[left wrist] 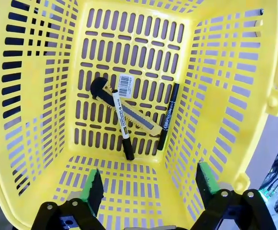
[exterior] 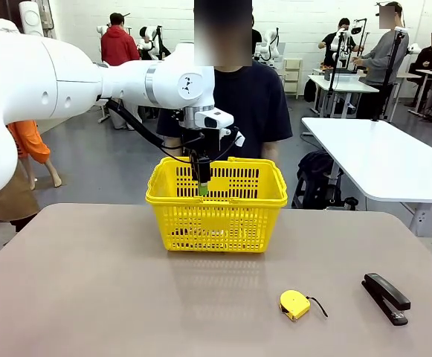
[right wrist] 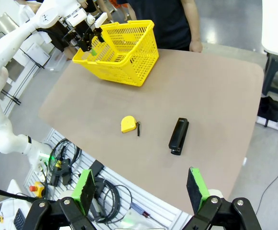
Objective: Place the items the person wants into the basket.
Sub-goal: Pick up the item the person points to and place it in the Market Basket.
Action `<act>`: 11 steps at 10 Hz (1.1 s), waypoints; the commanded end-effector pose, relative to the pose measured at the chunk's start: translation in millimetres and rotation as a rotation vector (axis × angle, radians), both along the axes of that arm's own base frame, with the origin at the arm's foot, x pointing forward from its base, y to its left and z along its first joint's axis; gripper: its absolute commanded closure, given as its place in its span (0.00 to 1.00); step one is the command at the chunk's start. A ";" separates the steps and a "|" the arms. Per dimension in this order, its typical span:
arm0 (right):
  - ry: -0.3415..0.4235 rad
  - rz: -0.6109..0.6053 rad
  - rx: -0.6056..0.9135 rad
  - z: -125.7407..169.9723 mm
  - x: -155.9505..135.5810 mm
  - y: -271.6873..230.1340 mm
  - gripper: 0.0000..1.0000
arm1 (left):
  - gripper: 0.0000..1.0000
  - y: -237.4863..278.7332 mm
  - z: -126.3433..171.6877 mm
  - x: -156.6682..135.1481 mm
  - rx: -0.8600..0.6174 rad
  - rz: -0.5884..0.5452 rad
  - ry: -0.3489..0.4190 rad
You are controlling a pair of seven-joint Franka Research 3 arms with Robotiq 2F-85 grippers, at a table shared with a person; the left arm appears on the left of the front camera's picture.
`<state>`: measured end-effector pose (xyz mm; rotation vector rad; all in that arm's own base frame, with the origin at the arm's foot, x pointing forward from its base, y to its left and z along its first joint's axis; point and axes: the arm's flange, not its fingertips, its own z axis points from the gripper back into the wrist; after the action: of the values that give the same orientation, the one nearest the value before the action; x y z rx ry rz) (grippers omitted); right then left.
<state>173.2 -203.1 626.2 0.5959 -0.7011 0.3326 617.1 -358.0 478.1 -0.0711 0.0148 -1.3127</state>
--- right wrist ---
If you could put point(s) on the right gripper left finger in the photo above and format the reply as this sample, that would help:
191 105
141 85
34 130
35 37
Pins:
86 191

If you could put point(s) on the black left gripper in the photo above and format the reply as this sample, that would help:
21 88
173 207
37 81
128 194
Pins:
87 38

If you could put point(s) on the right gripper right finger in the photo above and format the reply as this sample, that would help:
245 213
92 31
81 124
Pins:
196 189

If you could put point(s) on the person's left forearm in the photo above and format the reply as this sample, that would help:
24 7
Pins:
192 21

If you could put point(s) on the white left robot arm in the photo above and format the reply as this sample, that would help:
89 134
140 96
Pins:
0 60

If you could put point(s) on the yellow plastic shopping basket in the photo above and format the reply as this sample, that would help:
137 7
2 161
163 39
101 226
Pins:
119 60

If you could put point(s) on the person in navy t-shirt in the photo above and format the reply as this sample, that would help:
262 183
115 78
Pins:
162 21

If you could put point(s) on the person's left hand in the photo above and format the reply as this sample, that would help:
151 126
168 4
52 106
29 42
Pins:
196 46

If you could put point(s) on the black power adapter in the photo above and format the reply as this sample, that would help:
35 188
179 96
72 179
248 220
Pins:
95 167

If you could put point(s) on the yellow red emergency stop button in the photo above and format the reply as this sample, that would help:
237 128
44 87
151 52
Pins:
37 189

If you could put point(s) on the black stapler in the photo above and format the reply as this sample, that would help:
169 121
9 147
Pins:
179 135

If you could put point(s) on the small grey red adapter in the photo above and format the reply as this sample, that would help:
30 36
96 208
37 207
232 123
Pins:
140 209

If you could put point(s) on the black keyboard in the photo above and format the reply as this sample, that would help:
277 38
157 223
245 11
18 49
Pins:
19 219

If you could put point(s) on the yellow tape measure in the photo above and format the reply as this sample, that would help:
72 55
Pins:
127 124

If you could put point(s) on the black stool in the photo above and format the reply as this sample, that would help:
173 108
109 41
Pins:
277 72

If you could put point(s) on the large white table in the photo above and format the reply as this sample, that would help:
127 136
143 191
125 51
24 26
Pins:
277 24

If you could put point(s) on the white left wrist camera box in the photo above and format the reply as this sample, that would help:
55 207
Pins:
76 17

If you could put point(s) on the white slotted base plate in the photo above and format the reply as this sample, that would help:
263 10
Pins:
153 206

